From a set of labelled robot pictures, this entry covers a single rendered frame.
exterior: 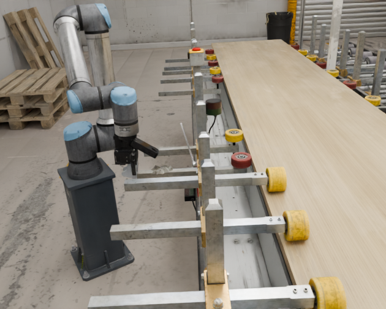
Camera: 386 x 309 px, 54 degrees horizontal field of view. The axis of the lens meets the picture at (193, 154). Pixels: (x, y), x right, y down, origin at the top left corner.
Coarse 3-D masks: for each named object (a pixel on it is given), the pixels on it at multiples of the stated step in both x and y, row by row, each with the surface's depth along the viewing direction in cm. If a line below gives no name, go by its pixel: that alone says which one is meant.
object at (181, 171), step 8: (184, 168) 152; (192, 168) 151; (216, 168) 150; (224, 168) 150; (232, 168) 150; (144, 176) 150; (152, 176) 150; (160, 176) 150; (168, 176) 150; (176, 176) 150; (184, 176) 150
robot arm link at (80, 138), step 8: (72, 128) 196; (80, 128) 194; (88, 128) 195; (64, 136) 195; (72, 136) 192; (80, 136) 193; (88, 136) 196; (96, 136) 197; (72, 144) 194; (80, 144) 195; (88, 144) 196; (96, 144) 198; (72, 152) 197; (80, 152) 196; (88, 152) 199; (96, 152) 202; (72, 160) 199; (80, 160) 198
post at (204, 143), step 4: (200, 132) 121; (204, 132) 121; (208, 132) 123; (200, 136) 120; (204, 136) 120; (208, 136) 120; (200, 140) 120; (204, 140) 120; (208, 140) 120; (200, 144) 121; (204, 144) 121; (208, 144) 121; (200, 148) 122; (204, 148) 122; (208, 148) 122; (200, 152) 122; (204, 152) 122; (208, 152) 122; (200, 156) 123; (204, 156) 123; (208, 156) 123; (200, 160) 123; (200, 164) 124; (200, 168) 125
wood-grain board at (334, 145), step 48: (240, 48) 352; (288, 48) 341; (240, 96) 220; (288, 96) 216; (336, 96) 211; (288, 144) 158; (336, 144) 155; (384, 144) 153; (288, 192) 124; (336, 192) 123; (384, 192) 122; (336, 240) 101; (384, 240) 100; (384, 288) 86
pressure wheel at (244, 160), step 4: (240, 152) 152; (232, 156) 148; (236, 156) 149; (240, 156) 148; (244, 156) 149; (248, 156) 148; (232, 160) 147; (236, 160) 146; (240, 160) 145; (244, 160) 145; (248, 160) 146; (232, 164) 148; (236, 164) 146; (240, 164) 146; (244, 164) 146; (248, 164) 146; (240, 168) 146; (244, 168) 146
